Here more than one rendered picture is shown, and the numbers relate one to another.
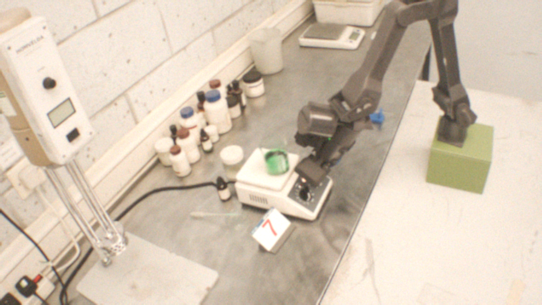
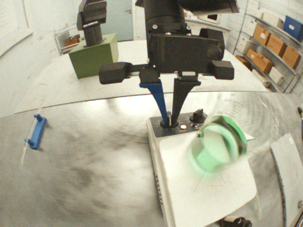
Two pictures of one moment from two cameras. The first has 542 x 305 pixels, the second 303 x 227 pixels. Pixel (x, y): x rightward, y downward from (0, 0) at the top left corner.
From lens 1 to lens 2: 92 cm
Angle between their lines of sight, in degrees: 81
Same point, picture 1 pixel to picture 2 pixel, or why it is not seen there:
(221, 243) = (260, 169)
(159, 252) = (286, 191)
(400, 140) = (68, 98)
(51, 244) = not seen: outside the picture
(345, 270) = (211, 86)
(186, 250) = (275, 183)
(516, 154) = not seen: hidden behind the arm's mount
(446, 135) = (99, 37)
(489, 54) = (6, 111)
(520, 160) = not seen: hidden behind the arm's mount
